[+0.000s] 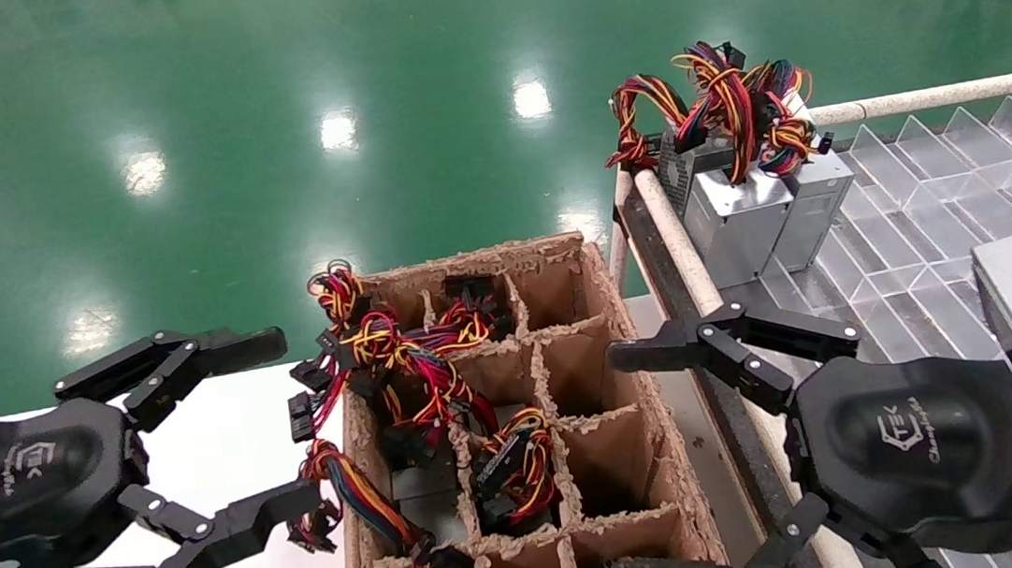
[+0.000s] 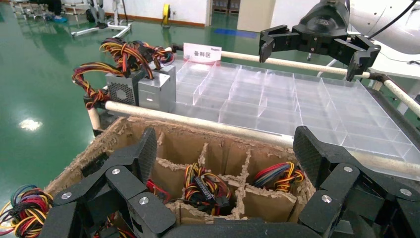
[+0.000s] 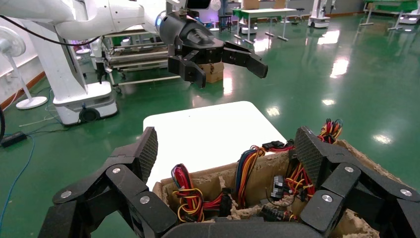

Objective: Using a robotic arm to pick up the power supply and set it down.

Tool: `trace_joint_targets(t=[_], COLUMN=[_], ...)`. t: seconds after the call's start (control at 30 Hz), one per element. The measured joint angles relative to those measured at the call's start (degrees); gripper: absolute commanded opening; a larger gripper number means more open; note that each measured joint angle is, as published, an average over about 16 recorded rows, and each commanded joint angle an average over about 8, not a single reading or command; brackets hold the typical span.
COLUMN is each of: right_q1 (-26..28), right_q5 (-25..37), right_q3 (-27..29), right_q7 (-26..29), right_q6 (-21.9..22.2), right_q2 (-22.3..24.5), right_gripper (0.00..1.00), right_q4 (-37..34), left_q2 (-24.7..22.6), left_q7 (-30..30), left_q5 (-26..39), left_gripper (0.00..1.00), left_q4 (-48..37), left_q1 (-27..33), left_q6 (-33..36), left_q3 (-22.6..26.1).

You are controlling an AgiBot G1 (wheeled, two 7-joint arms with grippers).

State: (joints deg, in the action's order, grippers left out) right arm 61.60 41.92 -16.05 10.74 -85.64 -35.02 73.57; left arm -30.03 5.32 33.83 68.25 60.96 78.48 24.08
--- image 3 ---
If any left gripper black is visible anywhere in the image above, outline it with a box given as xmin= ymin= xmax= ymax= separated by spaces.
xmin=158 ymin=11 xmax=268 ymax=88

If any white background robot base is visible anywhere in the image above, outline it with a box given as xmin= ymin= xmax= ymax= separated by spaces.
xmin=239 ymin=23 xmax=259 ymax=36

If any white robot body with base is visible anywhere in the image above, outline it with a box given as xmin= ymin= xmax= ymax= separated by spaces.
xmin=19 ymin=19 xmax=119 ymax=127

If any green topped white table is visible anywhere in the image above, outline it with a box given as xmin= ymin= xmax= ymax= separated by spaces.
xmin=359 ymin=0 xmax=420 ymax=32
xmin=232 ymin=7 xmax=298 ymax=42

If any white background fan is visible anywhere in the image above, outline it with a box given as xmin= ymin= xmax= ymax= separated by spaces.
xmin=209 ymin=0 xmax=222 ymax=32

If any blue floor cable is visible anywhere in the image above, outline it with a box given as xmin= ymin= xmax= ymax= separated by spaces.
xmin=0 ymin=134 xmax=36 ymax=231

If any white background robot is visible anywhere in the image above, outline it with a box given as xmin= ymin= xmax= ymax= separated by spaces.
xmin=308 ymin=0 xmax=331 ymax=29

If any wire bundle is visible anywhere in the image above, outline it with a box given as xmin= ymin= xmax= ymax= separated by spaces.
xmin=262 ymin=139 xmax=296 ymax=154

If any white pedestal fan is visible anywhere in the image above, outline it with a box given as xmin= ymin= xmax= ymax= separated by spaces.
xmin=0 ymin=25 xmax=49 ymax=111

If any black stool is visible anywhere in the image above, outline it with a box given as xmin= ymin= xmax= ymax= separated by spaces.
xmin=217 ymin=14 xmax=233 ymax=33

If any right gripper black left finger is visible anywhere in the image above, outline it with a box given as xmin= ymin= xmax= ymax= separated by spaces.
xmin=52 ymin=126 xmax=178 ymax=238

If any small brown cardboard box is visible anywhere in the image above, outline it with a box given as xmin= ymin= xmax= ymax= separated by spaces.
xmin=198 ymin=62 xmax=226 ymax=85

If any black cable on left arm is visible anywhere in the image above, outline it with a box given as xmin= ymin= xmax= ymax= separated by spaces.
xmin=0 ymin=14 xmax=101 ymax=47

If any cardboard divider box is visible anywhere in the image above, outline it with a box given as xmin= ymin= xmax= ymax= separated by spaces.
xmin=152 ymin=139 xmax=406 ymax=238

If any loose cable bundle left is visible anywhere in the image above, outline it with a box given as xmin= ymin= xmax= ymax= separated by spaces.
xmin=316 ymin=118 xmax=344 ymax=145

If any black power adapter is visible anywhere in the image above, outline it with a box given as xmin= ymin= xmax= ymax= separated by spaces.
xmin=0 ymin=130 xmax=29 ymax=149

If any metal shelf trolley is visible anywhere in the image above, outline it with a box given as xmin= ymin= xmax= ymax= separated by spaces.
xmin=102 ymin=29 xmax=183 ymax=94

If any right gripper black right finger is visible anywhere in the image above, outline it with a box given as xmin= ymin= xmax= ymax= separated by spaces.
xmin=293 ymin=126 xmax=420 ymax=237

